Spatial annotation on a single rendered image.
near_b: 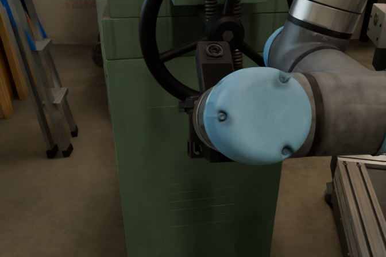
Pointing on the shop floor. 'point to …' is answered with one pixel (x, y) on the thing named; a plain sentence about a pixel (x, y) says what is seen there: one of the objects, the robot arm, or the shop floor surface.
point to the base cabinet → (182, 175)
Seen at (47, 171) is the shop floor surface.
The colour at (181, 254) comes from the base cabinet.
